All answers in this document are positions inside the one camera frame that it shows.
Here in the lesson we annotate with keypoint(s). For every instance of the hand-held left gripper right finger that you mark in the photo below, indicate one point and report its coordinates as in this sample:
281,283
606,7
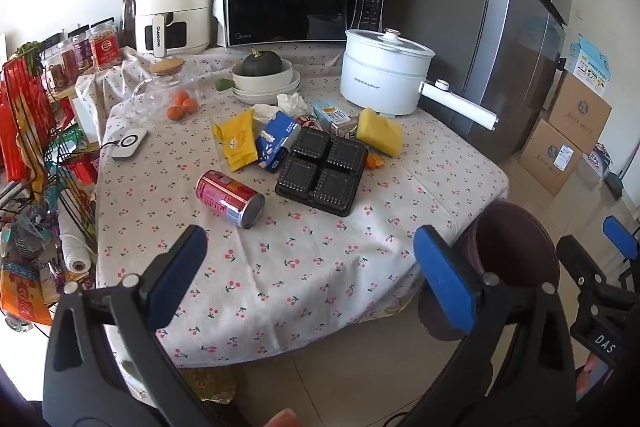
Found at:
445,279

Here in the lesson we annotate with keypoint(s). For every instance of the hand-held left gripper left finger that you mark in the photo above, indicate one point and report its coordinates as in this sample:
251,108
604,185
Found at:
175,279

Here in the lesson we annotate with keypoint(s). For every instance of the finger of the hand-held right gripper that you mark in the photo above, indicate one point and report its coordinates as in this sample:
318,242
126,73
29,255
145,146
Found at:
622,237
582,264

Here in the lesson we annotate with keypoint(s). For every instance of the brown trash bin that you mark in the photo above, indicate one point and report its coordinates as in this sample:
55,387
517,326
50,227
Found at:
515,247

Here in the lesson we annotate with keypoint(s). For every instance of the red drink can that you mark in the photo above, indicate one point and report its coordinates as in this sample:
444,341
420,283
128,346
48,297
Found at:
225,197

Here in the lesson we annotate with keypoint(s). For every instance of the black plastic tray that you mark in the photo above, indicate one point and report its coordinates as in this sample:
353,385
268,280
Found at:
325,172

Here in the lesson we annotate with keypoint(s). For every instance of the yellow sponge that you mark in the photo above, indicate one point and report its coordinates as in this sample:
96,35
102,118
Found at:
380,132

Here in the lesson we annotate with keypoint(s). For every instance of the blue paper box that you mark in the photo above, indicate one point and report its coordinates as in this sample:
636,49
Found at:
277,139

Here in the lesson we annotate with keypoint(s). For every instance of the light blue milk carton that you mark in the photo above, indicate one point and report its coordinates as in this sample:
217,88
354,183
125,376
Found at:
330,112

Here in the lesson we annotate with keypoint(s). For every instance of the person's right hand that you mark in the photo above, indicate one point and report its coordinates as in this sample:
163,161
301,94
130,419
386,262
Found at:
592,377

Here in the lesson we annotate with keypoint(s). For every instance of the person's left hand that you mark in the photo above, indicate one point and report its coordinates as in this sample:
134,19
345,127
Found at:
282,421

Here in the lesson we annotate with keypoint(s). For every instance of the white twine roll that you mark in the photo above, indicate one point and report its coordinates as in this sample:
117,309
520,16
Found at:
75,242

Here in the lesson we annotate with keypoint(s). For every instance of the brown cardboard box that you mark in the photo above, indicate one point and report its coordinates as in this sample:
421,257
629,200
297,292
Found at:
547,157
580,107

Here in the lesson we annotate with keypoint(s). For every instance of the cherry print tablecloth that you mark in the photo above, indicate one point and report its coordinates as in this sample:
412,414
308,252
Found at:
300,257

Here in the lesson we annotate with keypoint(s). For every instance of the orange peel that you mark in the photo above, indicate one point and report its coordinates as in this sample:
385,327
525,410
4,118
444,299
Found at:
374,162

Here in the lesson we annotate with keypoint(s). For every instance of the white small device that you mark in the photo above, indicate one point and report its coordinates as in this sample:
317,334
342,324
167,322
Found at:
129,144

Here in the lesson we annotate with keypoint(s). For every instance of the yellow snack packet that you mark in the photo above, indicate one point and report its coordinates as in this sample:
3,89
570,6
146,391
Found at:
235,139

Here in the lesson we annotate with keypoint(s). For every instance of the orange snack bag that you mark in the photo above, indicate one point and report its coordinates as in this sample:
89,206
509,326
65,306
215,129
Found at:
22,292

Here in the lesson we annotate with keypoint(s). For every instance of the tangerine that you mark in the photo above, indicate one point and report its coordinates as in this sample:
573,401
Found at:
189,106
175,112
181,97

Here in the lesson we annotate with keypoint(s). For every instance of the blue white printed box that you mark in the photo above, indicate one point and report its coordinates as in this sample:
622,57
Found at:
590,64

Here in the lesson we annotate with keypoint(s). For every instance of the white crumpled paper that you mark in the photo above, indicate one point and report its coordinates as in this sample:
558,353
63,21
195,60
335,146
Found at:
262,112

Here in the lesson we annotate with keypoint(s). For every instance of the glass teapot with wooden lid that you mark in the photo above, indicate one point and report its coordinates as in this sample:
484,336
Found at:
160,87

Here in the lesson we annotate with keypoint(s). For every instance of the small green object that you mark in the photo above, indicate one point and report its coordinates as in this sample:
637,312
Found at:
225,85

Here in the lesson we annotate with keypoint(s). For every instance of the red white wrapper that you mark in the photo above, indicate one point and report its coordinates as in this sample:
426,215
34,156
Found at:
307,122

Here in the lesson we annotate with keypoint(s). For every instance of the crumpled floral tissue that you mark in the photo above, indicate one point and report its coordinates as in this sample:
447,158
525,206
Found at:
292,104

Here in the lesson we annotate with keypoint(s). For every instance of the white electric cooking pot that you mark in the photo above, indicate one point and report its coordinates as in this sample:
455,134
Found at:
380,77

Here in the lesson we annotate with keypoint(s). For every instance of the stacked white bowls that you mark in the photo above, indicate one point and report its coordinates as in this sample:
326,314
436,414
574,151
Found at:
280,94

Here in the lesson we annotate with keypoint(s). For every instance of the white bowl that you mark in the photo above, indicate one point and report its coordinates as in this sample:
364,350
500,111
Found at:
265,81

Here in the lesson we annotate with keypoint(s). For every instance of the red packets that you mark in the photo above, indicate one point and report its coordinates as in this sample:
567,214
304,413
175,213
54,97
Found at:
22,117

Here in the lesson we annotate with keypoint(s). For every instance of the dark green squash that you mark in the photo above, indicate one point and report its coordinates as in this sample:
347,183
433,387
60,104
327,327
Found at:
262,63

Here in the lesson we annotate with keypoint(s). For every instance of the silver refrigerator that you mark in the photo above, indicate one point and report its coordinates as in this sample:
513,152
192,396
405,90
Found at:
500,32

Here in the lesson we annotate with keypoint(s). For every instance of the red label glass jar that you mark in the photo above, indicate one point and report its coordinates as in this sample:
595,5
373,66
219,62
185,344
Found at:
106,47

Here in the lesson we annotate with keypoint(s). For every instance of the glass storage jar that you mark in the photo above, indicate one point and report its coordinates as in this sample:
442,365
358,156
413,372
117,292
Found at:
80,52
57,67

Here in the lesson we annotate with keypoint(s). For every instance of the glass vase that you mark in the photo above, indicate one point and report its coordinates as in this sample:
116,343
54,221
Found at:
129,17

